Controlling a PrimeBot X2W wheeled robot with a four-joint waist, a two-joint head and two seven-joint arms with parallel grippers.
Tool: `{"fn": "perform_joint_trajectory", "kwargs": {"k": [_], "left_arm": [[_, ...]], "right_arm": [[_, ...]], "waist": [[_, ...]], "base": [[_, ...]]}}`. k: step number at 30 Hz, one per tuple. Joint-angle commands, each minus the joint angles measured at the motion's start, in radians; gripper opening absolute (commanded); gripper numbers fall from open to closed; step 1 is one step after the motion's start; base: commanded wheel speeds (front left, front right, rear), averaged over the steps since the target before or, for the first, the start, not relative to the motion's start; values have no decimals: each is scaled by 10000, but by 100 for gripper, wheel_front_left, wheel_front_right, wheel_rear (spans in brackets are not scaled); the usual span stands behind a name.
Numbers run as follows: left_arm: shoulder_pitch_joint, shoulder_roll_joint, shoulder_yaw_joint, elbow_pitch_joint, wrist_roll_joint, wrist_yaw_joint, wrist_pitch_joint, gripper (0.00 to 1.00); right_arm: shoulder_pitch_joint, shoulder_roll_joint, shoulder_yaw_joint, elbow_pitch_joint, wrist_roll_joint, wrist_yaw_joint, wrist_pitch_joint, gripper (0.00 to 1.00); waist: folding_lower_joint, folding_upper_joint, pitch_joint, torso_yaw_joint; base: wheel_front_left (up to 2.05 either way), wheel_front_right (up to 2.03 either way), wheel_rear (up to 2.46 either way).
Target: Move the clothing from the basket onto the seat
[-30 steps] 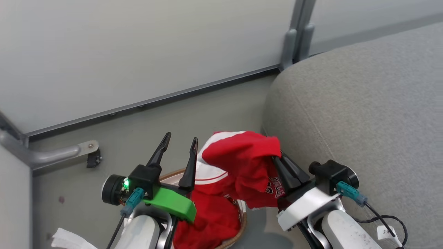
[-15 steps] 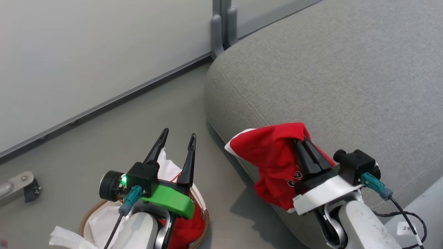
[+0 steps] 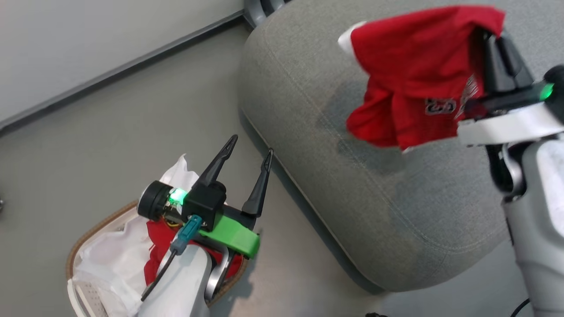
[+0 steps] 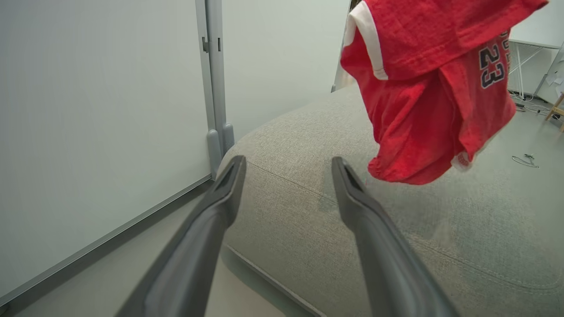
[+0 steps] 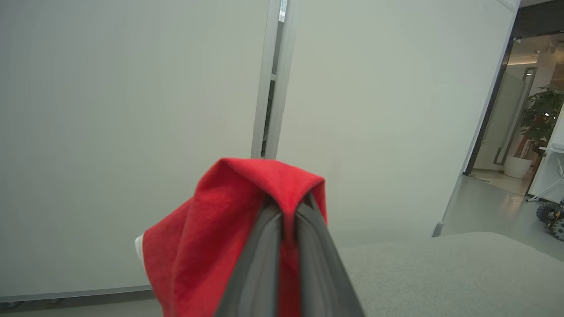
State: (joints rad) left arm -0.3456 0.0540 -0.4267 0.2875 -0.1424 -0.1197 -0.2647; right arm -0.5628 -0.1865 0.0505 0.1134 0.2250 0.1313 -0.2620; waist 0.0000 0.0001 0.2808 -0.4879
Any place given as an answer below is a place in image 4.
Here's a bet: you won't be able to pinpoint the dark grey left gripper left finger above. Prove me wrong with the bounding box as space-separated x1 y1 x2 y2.
115 155 247 317

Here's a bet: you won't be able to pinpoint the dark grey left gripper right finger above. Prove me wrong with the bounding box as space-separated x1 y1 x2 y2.
331 156 460 317

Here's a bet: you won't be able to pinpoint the red number 23 jersey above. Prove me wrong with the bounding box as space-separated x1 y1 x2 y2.
340 0 549 185

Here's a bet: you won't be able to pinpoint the grey fabric sofa cushion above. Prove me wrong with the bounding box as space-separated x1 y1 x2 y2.
217 84 564 317

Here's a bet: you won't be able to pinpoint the light wooden stool leg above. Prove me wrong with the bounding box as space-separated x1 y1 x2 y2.
545 92 564 133

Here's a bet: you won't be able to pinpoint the white partition panel grey frame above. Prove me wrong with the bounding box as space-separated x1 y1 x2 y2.
205 0 353 152
0 0 230 309

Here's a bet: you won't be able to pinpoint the loose cable on floor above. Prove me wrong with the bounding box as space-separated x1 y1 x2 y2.
511 153 540 169

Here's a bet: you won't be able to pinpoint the bundle of floor cables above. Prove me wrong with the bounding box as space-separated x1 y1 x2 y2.
511 90 560 120

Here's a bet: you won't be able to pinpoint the white metal table frame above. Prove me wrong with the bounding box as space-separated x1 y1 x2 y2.
507 39 564 100

